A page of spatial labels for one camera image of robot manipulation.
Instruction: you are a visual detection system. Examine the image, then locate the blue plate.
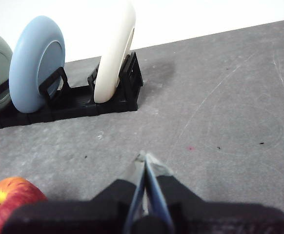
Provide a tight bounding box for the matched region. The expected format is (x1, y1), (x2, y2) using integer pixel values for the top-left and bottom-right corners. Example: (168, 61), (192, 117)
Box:
(9, 15), (66, 114)

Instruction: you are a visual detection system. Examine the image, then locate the black plate rack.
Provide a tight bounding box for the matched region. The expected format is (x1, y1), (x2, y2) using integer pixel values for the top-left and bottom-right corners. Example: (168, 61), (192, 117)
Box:
(0, 51), (144, 130)

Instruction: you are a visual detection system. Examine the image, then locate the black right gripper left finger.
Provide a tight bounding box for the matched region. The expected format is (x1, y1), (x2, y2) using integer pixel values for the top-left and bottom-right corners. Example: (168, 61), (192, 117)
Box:
(1, 151), (146, 234)

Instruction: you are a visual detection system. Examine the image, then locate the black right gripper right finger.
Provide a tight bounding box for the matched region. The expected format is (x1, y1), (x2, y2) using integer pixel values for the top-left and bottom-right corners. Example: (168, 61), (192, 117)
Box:
(132, 153), (284, 234)

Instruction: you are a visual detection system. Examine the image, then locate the red apple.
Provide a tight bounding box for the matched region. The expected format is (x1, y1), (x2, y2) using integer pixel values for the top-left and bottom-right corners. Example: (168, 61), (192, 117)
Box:
(0, 177), (48, 234)

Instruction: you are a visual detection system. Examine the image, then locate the cream plate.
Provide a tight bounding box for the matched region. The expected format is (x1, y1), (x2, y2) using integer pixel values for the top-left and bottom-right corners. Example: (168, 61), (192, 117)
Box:
(94, 0), (136, 104)

